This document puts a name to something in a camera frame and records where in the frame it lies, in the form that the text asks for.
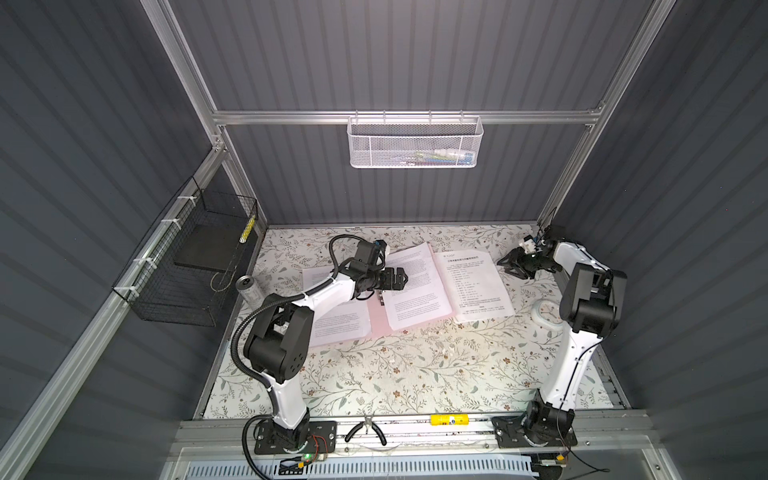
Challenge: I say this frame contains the printed paper sheet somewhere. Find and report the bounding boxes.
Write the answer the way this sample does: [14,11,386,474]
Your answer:
[309,273,372,348]
[383,242,454,331]

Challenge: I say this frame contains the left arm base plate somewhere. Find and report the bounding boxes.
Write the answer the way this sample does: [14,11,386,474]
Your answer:
[252,420,338,455]

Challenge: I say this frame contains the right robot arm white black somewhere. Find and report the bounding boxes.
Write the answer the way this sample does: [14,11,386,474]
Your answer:
[497,235,627,446]

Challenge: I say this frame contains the pink folder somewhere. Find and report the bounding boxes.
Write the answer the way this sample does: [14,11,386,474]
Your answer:
[305,241,457,349]

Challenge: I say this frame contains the printed paper sheets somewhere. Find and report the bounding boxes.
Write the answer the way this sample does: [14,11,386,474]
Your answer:
[435,250,515,324]

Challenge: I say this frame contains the tubes in white basket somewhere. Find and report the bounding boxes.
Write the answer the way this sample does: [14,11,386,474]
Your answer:
[393,149,476,167]

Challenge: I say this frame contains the yellow marker in black basket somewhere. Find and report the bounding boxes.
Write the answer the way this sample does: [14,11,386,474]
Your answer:
[239,215,256,244]

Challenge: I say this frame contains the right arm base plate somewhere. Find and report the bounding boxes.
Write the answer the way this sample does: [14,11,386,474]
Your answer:
[491,415,578,448]

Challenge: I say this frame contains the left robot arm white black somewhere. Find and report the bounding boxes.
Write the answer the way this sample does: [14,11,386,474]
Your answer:
[230,234,408,444]

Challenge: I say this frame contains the white wire mesh basket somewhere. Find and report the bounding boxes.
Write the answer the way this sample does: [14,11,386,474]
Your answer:
[346,115,484,169]

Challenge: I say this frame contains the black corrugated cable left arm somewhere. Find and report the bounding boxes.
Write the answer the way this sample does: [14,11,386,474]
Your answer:
[230,233,373,480]

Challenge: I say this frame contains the yellow spirit level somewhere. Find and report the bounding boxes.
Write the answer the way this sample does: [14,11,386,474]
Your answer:
[430,413,470,426]

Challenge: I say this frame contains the black handled pliers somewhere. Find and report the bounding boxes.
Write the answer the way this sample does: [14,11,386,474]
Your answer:
[344,415,388,446]

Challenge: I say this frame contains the silver drink can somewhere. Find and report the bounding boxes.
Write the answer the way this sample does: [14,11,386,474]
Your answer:
[235,275,266,310]

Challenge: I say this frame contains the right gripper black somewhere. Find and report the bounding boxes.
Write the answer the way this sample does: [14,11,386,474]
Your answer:
[499,248,557,280]

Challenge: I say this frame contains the white perforated front rail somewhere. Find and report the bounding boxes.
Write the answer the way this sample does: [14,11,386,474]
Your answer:
[182,454,538,480]

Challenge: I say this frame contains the black wire basket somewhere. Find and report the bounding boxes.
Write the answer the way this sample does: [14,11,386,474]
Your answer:
[113,181,259,327]

